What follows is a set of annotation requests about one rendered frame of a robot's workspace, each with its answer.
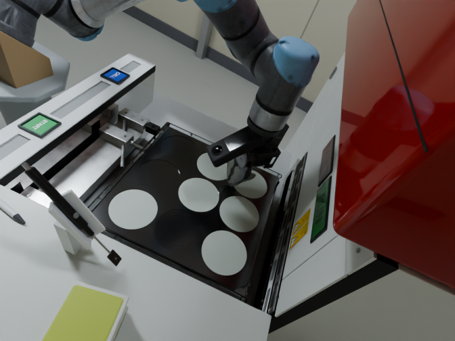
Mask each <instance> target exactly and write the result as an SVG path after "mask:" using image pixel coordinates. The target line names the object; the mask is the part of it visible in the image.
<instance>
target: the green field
mask: <svg viewBox="0 0 455 341"><path fill-rule="evenodd" d="M328 184H329V179H328V180H327V182H325V184H323V186H322V187H321V188H320V189H319V190H318V194H317V200H316V209H315V214H314V220H313V229H312V235H311V239H313V238H314V237H315V236H316V235H317V234H318V233H319V232H321V230H323V228H324V226H325V218H326V205H327V198H328Z"/></svg>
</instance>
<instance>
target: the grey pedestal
mask: <svg viewBox="0 0 455 341"><path fill-rule="evenodd" d="M32 48H33V49H36V50H37V51H38V52H40V53H42V54H43V55H45V56H47V57H48V58H49V59H50V62H51V67H52V70H53V75H52V76H49V77H47V78H43V79H41V80H39V81H36V82H33V83H31V84H28V85H25V86H23V87H19V88H15V87H13V86H12V85H10V84H9V83H7V82H5V81H4V80H3V79H1V78H0V111H1V113H2V115H3V118H4V120H5V123H6V125H9V124H11V123H13V122H14V121H16V120H17V119H19V118H21V117H23V116H24V115H26V114H28V113H29V112H32V111H33V110H35V109H36V108H38V107H39V106H42V105H43V104H45V103H46V102H48V101H49V100H51V99H52V98H51V96H52V95H55V94H57V93H60V92H62V91H64V90H65V88H66V82H67V79H68V73H69V70H70V62H69V61H67V60H65V59H64V58H62V57H60V56H59V55H57V54H56V53H54V52H52V51H50V50H49V49H48V48H46V47H44V46H42V45H41V44H39V43H37V42H36V41H35V43H34V45H33V47H32Z"/></svg>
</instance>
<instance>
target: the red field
mask: <svg viewBox="0 0 455 341"><path fill-rule="evenodd" d="M332 144H333V138H332V139H331V140H330V142H329V143H328V145H327V146H326V147H325V148H324V150H323V155H322V165H321V170H320V180H319V183H320V182H321V180H322V179H323V178H324V177H325V176H326V175H327V174H328V173H329V172H330V164H331V157H332Z"/></svg>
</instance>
